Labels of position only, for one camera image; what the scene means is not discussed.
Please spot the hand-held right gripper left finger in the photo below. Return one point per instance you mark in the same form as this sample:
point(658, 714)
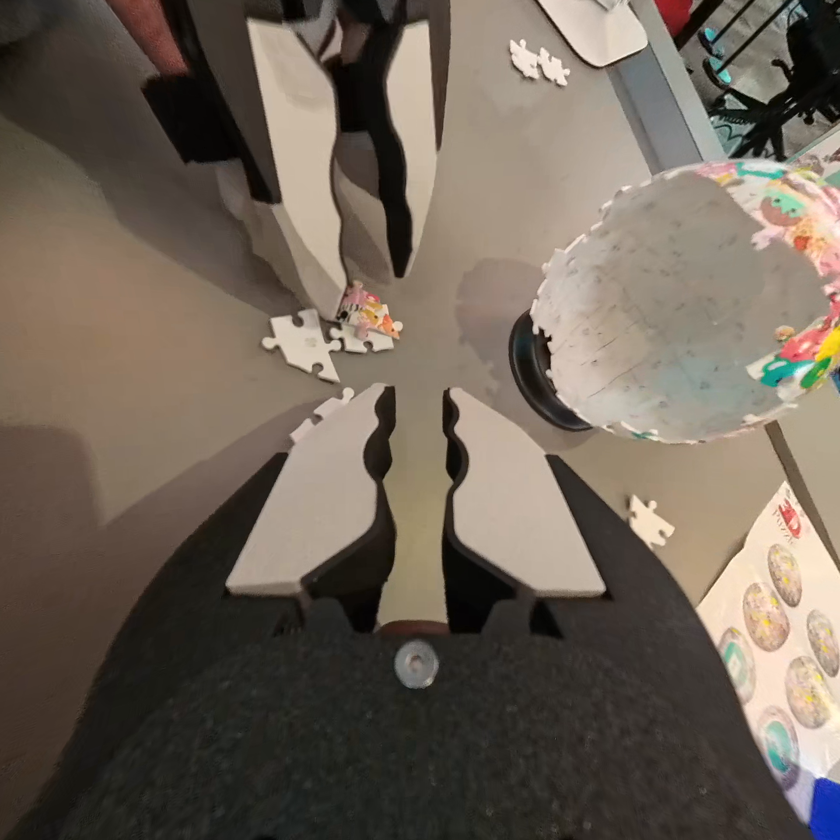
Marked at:
point(315, 518)

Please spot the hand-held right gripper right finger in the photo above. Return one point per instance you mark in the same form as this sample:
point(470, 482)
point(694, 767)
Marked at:
point(518, 518)

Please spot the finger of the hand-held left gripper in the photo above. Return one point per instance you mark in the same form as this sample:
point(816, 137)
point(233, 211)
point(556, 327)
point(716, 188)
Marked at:
point(295, 144)
point(417, 131)

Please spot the white puzzle piece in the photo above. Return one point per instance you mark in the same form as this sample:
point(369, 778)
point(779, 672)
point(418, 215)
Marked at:
point(367, 305)
point(302, 341)
point(358, 342)
point(554, 65)
point(646, 522)
point(523, 58)

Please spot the colourful 3D puzzle ball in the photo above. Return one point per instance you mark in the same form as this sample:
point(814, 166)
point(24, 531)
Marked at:
point(656, 295)

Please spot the black ball stand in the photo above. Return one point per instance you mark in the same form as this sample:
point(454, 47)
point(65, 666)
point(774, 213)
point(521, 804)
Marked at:
point(525, 367)

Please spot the person's left hand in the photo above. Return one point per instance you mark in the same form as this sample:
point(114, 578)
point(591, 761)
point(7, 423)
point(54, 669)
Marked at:
point(144, 33)

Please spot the white board stand base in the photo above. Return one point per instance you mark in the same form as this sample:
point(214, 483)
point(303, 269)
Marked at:
point(604, 33)

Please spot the printed instruction sheet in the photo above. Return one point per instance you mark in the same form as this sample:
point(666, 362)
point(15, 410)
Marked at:
point(715, 610)

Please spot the red storage bin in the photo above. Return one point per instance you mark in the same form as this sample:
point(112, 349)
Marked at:
point(673, 13)

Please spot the black office chair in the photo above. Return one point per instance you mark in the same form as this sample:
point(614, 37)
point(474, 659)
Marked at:
point(774, 72)

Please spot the blue storage bin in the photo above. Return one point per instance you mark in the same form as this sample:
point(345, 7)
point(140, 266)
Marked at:
point(827, 810)

